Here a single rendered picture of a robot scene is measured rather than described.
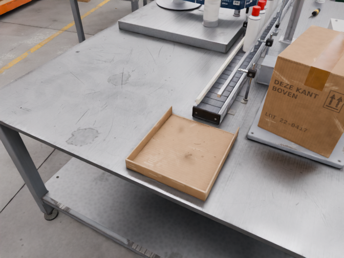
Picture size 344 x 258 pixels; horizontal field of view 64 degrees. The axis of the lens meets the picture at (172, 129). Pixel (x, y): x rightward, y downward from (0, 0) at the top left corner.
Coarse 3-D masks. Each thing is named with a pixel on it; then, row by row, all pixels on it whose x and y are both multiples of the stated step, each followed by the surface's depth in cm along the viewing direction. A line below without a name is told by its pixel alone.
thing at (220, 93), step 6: (276, 12) 152; (270, 18) 142; (264, 30) 133; (258, 36) 126; (252, 42) 121; (252, 48) 118; (246, 54) 112; (240, 60) 108; (240, 66) 106; (234, 72) 102; (228, 78) 98; (228, 84) 97; (222, 90) 93
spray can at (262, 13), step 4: (260, 0) 126; (260, 4) 125; (264, 4) 125; (260, 12) 126; (264, 12) 127; (260, 16) 127; (264, 16) 129; (260, 20) 128; (260, 24) 130; (260, 28) 131; (256, 36) 134; (256, 44) 136
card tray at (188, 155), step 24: (168, 120) 101; (192, 120) 101; (144, 144) 90; (168, 144) 91; (192, 144) 91; (216, 144) 92; (144, 168) 80; (168, 168) 84; (192, 168) 84; (216, 168) 84; (192, 192) 76
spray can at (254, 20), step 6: (258, 6) 120; (252, 12) 120; (258, 12) 119; (252, 18) 121; (258, 18) 120; (252, 24) 122; (258, 24) 122; (246, 30) 126; (252, 30) 124; (246, 36) 127; (252, 36) 125; (246, 42) 128; (246, 48) 130
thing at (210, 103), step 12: (288, 0) 191; (264, 36) 145; (240, 48) 135; (228, 72) 118; (240, 72) 118; (216, 84) 110; (204, 96) 104; (216, 96) 104; (228, 96) 105; (204, 108) 99; (216, 108) 99
